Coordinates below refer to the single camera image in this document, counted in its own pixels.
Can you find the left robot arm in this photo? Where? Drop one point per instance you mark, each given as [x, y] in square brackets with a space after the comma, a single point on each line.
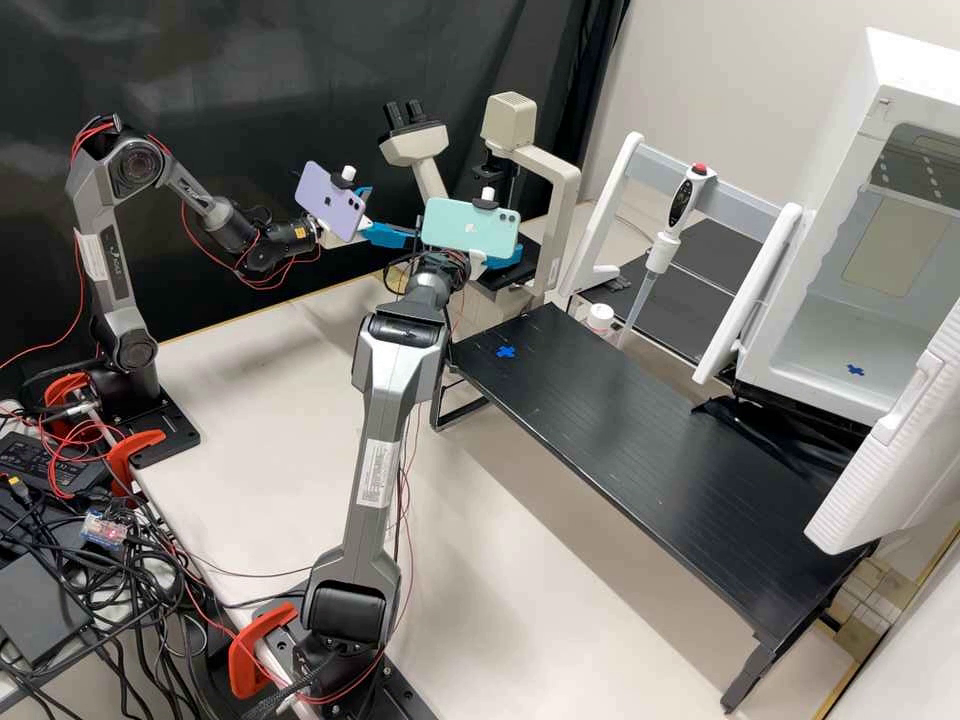
[97, 247]

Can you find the long black platform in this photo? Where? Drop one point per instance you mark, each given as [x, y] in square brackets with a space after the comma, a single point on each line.
[637, 435]

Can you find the wrist camera phone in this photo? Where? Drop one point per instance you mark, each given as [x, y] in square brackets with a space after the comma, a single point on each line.
[322, 195]
[465, 225]

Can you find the right wrist camera phone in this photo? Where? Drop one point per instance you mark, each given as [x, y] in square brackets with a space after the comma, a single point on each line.
[465, 225]

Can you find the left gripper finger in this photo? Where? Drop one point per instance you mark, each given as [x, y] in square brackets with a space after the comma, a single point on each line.
[364, 190]
[390, 234]

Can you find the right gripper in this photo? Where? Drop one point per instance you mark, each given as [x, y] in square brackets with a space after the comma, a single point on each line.
[478, 267]

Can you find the white pipette stand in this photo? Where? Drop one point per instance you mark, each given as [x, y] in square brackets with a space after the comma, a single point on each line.
[598, 225]

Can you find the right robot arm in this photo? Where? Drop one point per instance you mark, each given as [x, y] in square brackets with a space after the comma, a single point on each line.
[390, 420]

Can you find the flat black box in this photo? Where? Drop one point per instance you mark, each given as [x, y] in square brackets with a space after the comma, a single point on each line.
[37, 607]

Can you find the pipette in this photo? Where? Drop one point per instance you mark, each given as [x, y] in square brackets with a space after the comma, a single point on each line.
[682, 199]

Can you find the incubator door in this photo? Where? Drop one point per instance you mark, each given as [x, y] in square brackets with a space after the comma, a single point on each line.
[885, 465]

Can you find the cream microscope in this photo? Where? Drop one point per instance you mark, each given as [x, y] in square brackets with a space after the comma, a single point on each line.
[540, 172]

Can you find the left wrist camera phone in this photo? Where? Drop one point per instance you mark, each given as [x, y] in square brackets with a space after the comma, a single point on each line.
[322, 195]

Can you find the black power adapter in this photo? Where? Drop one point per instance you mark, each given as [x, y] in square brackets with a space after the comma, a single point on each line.
[45, 465]

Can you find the red clamp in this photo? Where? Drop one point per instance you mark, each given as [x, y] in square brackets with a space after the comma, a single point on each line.
[60, 390]
[247, 652]
[142, 442]

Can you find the small circuit board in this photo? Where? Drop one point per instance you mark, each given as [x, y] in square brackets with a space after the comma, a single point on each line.
[105, 529]

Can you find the white-capped bottle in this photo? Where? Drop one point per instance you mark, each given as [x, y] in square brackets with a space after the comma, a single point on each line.
[600, 313]

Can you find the white incubator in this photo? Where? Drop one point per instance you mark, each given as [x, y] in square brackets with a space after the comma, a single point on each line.
[810, 225]

